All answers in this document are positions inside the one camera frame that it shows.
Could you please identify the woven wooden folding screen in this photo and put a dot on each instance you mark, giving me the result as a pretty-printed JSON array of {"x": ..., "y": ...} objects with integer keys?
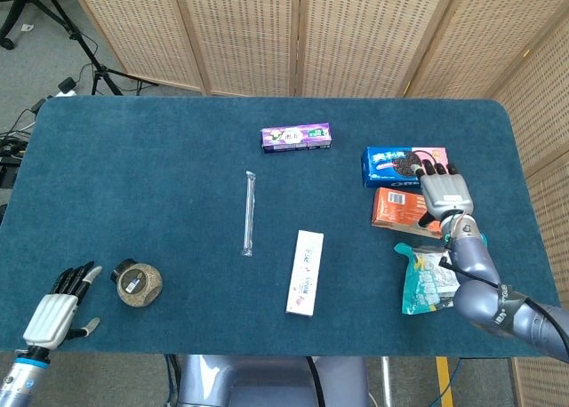
[{"x": 249, "y": 34}]

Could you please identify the metal table leg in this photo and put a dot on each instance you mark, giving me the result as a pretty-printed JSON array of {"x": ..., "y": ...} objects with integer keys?
[{"x": 387, "y": 380}]

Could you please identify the straw in clear wrapper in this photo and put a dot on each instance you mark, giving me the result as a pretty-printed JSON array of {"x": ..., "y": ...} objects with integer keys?
[{"x": 249, "y": 211}]

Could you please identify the white toothpaste box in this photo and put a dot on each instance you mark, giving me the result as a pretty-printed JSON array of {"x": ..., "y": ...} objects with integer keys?
[{"x": 305, "y": 273}]

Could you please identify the purple gum box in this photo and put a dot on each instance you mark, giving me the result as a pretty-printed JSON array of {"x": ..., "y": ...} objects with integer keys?
[{"x": 295, "y": 138}]

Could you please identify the black office chair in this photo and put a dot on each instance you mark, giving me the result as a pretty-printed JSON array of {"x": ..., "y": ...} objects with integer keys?
[{"x": 18, "y": 7}]

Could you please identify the black tripod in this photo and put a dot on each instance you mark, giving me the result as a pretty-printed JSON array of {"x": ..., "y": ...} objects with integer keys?
[{"x": 100, "y": 71}]

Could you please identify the blue pink Oreo box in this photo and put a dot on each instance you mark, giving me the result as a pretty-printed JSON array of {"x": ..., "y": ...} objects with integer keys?
[{"x": 387, "y": 167}]

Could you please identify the blue carpet table cover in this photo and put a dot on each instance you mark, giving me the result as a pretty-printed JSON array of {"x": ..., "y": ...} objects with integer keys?
[{"x": 178, "y": 202}]

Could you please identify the grey-blue robot torso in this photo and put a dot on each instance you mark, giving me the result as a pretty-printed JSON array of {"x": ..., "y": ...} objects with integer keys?
[{"x": 266, "y": 385}]

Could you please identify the teal snack bag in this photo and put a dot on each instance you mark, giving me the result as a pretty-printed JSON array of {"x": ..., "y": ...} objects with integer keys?
[{"x": 422, "y": 282}]

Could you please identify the orange cardboard snack box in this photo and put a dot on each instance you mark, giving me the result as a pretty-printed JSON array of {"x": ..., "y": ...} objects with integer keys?
[{"x": 395, "y": 207}]

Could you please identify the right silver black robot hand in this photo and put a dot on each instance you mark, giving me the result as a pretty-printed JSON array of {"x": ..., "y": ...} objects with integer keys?
[{"x": 444, "y": 193}]

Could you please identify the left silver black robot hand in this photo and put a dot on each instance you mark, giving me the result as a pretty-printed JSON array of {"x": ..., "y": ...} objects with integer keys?
[{"x": 51, "y": 318}]

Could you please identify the round jar with black lid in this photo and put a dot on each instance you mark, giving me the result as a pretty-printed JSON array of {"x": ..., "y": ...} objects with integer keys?
[{"x": 138, "y": 284}]

